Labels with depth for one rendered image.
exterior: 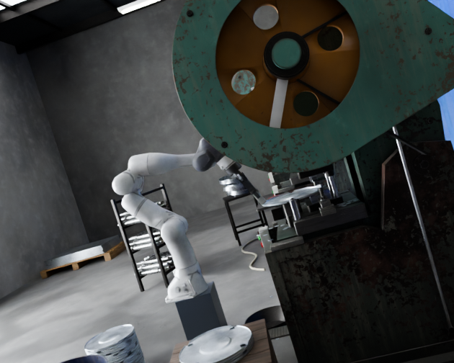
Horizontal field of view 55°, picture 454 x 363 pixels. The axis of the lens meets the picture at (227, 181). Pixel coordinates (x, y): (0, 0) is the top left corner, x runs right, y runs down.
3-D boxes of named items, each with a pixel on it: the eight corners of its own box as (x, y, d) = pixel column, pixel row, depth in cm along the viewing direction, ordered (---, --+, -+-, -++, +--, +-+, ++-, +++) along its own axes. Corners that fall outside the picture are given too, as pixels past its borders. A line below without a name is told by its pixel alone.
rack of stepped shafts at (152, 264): (172, 287, 409) (140, 191, 403) (135, 292, 431) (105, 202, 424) (195, 270, 447) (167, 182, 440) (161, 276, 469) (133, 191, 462)
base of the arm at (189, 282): (162, 306, 211) (153, 279, 210) (170, 292, 229) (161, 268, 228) (206, 294, 209) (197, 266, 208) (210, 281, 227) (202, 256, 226)
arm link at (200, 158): (204, 174, 213) (199, 177, 204) (187, 154, 213) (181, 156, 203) (231, 150, 210) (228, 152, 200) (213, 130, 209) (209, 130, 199)
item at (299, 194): (261, 210, 192) (260, 209, 192) (264, 200, 221) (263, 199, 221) (325, 192, 188) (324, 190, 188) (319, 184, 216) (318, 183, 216)
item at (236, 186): (238, 246, 494) (217, 179, 488) (235, 239, 539) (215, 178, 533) (272, 235, 496) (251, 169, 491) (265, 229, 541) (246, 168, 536)
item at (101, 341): (90, 356, 232) (89, 355, 232) (80, 343, 258) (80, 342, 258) (140, 332, 246) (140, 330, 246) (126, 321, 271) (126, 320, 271)
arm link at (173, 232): (170, 276, 206) (154, 226, 204) (178, 264, 224) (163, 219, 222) (192, 269, 204) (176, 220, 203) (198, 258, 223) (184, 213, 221)
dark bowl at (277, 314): (246, 346, 244) (242, 334, 244) (249, 323, 274) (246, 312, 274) (297, 333, 240) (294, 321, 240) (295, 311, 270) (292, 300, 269)
